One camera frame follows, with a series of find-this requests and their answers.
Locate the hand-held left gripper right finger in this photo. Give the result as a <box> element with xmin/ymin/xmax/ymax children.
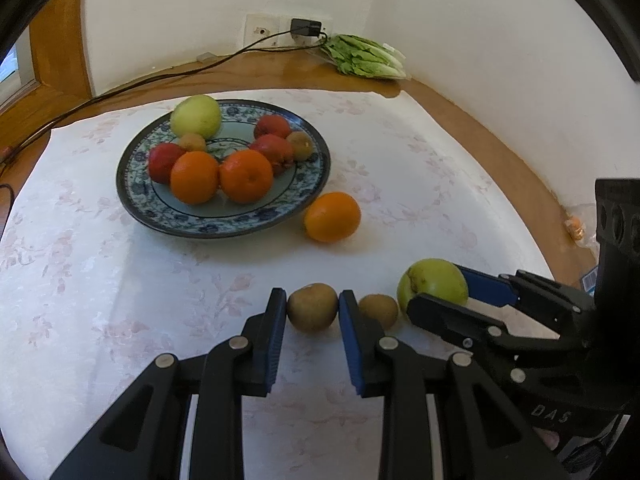
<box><xmin>338</xmin><ymin>289</ymin><xmax>571</xmax><ymax>480</ymax></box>

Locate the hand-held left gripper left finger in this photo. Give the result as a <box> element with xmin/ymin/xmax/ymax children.
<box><xmin>50</xmin><ymin>287</ymin><xmax>288</xmax><ymax>480</ymax></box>

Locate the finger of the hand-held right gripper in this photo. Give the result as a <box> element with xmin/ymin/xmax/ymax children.
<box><xmin>452</xmin><ymin>262</ymin><xmax>594</xmax><ymax>322</ymax></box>
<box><xmin>406</xmin><ymin>292</ymin><xmax>507</xmax><ymax>356</ymax></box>

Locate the large green apple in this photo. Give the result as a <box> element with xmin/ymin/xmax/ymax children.
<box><xmin>397</xmin><ymin>258</ymin><xmax>470</xmax><ymax>316</ymax></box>

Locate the brown kiwi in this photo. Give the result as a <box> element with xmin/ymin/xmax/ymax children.
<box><xmin>358</xmin><ymin>293</ymin><xmax>400</xmax><ymax>330</ymax></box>
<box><xmin>286</xmin><ymin>283</ymin><xmax>339</xmax><ymax>333</ymax></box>
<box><xmin>285</xmin><ymin>130</ymin><xmax>315</xmax><ymax>162</ymax></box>
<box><xmin>177</xmin><ymin>132</ymin><xmax>207</xmax><ymax>153</ymax></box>

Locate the orange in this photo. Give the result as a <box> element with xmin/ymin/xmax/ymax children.
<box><xmin>304</xmin><ymin>192</ymin><xmax>362</xmax><ymax>244</ymax></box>
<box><xmin>170</xmin><ymin>150</ymin><xmax>221</xmax><ymax>206</ymax></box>
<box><xmin>218</xmin><ymin>149</ymin><xmax>275</xmax><ymax>205</ymax></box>

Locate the blue white patterned plate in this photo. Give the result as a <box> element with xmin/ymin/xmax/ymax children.
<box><xmin>116</xmin><ymin>99</ymin><xmax>332</xmax><ymax>239</ymax></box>

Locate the red apple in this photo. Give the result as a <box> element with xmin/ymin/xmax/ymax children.
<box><xmin>248</xmin><ymin>134</ymin><xmax>296</xmax><ymax>177</ymax></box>
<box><xmin>147</xmin><ymin>142</ymin><xmax>187</xmax><ymax>185</ymax></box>

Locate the person's right hand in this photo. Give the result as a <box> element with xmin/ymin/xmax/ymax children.
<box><xmin>535</xmin><ymin>427</ymin><xmax>566</xmax><ymax>456</ymax></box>

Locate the white floral tablecloth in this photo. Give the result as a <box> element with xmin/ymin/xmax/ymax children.
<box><xmin>0</xmin><ymin>89</ymin><xmax>556</xmax><ymax>480</ymax></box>

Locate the red pomegranate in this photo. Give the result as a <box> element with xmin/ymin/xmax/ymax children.
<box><xmin>253</xmin><ymin>114</ymin><xmax>292</xmax><ymax>140</ymax></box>

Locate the small green apple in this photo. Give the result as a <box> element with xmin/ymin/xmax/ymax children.
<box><xmin>170</xmin><ymin>94</ymin><xmax>222</xmax><ymax>139</ymax></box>

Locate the bagged romaine lettuce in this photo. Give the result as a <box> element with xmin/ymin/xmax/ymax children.
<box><xmin>320</xmin><ymin>34</ymin><xmax>407</xmax><ymax>80</ymax></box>

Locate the black charger plug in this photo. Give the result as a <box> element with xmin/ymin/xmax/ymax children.
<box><xmin>290</xmin><ymin>18</ymin><xmax>322</xmax><ymax>38</ymax></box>

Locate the window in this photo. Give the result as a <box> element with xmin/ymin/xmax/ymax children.
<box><xmin>0</xmin><ymin>42</ymin><xmax>21</xmax><ymax>86</ymax></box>

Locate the black charger cable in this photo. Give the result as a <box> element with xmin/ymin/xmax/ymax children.
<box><xmin>0</xmin><ymin>29</ymin><xmax>296</xmax><ymax>171</ymax></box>

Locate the white wall socket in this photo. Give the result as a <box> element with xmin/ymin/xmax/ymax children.
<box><xmin>244</xmin><ymin>13</ymin><xmax>292</xmax><ymax>49</ymax></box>
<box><xmin>290</xmin><ymin>15</ymin><xmax>334</xmax><ymax>47</ymax></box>

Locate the wooden window frame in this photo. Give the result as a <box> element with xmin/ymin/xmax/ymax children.
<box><xmin>0</xmin><ymin>0</ymin><xmax>93</xmax><ymax>126</ymax></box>

